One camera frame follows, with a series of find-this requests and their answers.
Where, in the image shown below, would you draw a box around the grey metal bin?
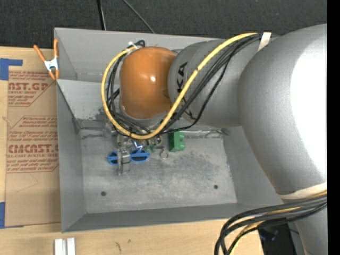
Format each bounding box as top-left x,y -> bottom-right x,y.
54,27 -> 285,233

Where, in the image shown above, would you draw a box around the green toy block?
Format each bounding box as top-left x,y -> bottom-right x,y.
168,131 -> 186,153

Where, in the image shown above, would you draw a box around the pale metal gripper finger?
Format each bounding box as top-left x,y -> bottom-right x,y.
118,148 -> 131,163
116,162 -> 131,176

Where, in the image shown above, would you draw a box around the brown cardboard board, red print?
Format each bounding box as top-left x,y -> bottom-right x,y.
0,46 -> 62,228

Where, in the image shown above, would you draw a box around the blue sunglasses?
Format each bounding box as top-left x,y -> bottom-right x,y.
107,149 -> 151,166

